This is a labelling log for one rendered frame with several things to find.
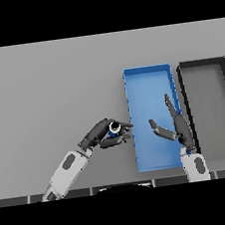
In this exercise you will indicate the blue bin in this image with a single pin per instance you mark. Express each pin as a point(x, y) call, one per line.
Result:
point(153, 119)

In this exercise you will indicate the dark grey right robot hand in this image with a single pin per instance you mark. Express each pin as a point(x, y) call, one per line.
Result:
point(181, 129)

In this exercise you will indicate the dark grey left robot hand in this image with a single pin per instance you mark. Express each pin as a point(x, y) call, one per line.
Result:
point(94, 135)

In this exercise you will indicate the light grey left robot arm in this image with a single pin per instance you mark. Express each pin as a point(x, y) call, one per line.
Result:
point(66, 174)

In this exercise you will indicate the dark grey bin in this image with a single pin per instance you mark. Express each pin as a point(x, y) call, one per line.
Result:
point(212, 111)

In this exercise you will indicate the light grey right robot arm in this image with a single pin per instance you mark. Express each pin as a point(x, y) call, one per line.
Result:
point(194, 166)

